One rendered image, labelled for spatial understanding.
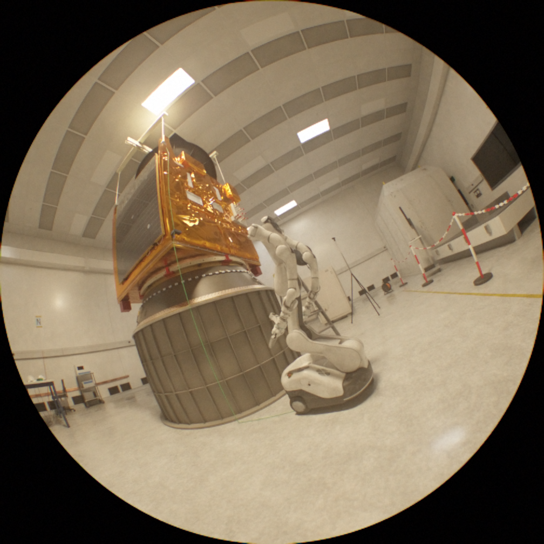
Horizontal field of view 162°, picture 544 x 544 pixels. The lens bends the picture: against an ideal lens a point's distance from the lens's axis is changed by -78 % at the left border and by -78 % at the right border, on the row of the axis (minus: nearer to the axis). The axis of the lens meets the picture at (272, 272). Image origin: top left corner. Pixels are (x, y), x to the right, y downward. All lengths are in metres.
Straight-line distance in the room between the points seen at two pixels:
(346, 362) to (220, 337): 1.13
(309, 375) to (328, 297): 4.26
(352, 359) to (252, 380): 1.01
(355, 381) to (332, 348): 0.28
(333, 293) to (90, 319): 7.52
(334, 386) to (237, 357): 0.96
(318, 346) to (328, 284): 4.14
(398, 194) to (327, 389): 6.43
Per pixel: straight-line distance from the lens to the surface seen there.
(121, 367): 7.06
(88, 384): 6.28
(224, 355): 1.86
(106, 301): 7.46
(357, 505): 0.88
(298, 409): 1.53
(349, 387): 1.31
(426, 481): 0.87
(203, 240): 2.32
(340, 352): 1.34
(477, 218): 5.12
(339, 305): 5.42
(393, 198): 6.88
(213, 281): 2.09
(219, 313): 1.86
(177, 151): 4.26
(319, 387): 1.33
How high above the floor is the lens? 0.76
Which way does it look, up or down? 13 degrees up
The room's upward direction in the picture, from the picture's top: 23 degrees counter-clockwise
